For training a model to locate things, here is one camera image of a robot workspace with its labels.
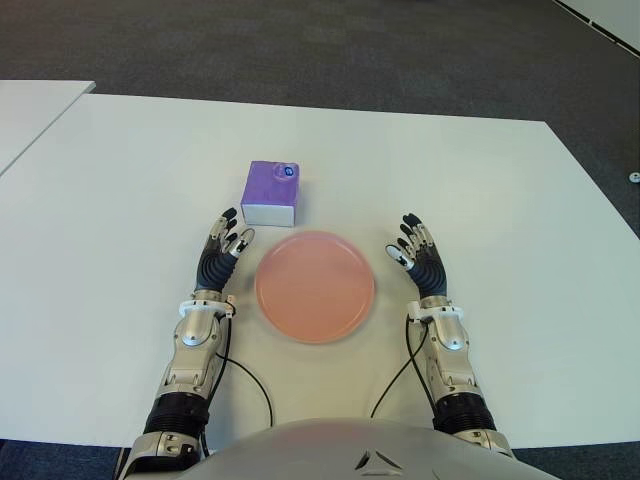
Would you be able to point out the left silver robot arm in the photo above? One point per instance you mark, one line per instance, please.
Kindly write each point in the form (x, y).
(192, 360)

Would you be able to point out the pink round plate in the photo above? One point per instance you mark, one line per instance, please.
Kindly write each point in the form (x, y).
(315, 287)

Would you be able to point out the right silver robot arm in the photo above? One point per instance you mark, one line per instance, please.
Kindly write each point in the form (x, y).
(455, 370)

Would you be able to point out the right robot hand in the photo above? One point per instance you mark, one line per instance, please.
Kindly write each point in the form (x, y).
(427, 272)

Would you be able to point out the white table with seam line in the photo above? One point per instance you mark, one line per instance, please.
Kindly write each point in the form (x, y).
(612, 17)

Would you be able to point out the purple tissue paper pack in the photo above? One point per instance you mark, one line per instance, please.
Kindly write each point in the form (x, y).
(270, 192)

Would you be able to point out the plain white table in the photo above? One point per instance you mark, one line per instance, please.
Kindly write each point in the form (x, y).
(30, 115)

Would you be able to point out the grey robot torso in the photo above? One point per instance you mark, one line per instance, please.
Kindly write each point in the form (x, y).
(325, 450)

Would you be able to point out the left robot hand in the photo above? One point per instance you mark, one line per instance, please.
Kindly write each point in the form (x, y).
(215, 267)

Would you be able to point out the small white round floor object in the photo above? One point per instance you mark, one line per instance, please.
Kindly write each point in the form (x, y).
(634, 177)

